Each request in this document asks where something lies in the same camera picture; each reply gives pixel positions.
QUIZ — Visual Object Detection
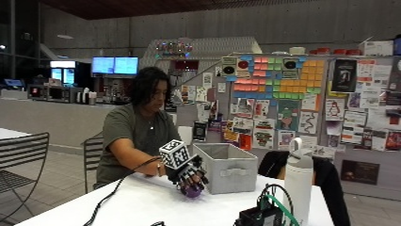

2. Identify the black poster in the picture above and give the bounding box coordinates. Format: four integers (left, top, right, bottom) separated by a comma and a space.
330, 58, 358, 94

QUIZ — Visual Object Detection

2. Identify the black cable loop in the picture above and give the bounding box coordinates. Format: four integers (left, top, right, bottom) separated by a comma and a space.
255, 183, 295, 218

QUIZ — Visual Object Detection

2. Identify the black electronics box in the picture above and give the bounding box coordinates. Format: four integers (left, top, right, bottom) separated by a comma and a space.
233, 205, 285, 226

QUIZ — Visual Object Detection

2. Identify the black braided cable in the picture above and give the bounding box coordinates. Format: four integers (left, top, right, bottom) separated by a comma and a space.
81, 155, 162, 226

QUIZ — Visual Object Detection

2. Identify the penguin poster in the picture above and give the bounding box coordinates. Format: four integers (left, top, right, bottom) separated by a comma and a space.
325, 97, 346, 122

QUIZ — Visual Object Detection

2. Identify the coffee machine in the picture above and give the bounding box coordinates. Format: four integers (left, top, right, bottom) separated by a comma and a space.
93, 74, 134, 105

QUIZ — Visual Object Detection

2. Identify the green cable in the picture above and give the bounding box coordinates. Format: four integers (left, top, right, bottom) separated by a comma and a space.
263, 193, 302, 226

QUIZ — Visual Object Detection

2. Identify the white round container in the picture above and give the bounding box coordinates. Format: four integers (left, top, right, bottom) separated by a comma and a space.
287, 46, 306, 56

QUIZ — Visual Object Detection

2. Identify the lit drinks fridge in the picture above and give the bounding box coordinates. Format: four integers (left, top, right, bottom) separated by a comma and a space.
49, 59, 77, 88

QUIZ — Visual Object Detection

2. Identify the white marker cube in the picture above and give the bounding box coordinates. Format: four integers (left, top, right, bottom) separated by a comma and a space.
158, 138, 191, 170

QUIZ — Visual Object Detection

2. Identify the string of coloured lights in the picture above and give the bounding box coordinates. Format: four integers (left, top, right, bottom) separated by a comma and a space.
154, 40, 195, 58

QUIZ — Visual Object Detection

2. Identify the blue wall screen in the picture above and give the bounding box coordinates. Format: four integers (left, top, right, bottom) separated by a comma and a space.
90, 56, 115, 75
113, 56, 139, 75

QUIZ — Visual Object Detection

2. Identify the person in grey t-shirt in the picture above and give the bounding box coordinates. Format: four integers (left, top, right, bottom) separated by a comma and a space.
94, 66, 185, 190

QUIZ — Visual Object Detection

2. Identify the black metal slatted chair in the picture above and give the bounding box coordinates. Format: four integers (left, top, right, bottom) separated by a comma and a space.
0, 131, 51, 222
81, 133, 105, 195

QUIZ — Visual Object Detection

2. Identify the white cardboard box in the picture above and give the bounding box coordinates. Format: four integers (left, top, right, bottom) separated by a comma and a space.
362, 40, 395, 57

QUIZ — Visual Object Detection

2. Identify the row of red bowls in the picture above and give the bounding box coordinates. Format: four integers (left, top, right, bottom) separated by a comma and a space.
307, 46, 363, 57

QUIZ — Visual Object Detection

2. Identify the grey service counter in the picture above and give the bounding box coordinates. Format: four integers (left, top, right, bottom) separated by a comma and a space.
0, 97, 117, 155

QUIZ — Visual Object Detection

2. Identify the white staircase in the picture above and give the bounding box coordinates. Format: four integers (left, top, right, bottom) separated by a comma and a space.
138, 36, 263, 71

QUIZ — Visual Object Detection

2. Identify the grey fabric storage bin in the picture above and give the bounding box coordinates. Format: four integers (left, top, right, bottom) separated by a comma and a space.
191, 142, 259, 195

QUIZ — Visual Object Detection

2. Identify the mosaic of coloured sticky notes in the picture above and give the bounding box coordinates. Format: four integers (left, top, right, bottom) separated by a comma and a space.
223, 55, 326, 101

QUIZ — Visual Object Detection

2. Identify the dark brown sign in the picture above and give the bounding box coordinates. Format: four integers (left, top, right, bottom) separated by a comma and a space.
339, 159, 381, 186

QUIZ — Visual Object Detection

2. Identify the white water bottle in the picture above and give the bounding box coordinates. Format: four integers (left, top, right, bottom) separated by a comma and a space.
282, 137, 314, 226

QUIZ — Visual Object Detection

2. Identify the purple ball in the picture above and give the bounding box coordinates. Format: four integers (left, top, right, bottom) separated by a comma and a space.
179, 184, 205, 199

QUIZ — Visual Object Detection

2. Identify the green illustrated poster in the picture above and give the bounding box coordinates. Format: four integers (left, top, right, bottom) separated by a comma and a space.
274, 99, 302, 132

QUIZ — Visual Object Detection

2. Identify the grey notice board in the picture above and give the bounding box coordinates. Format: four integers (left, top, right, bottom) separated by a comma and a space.
174, 54, 401, 202

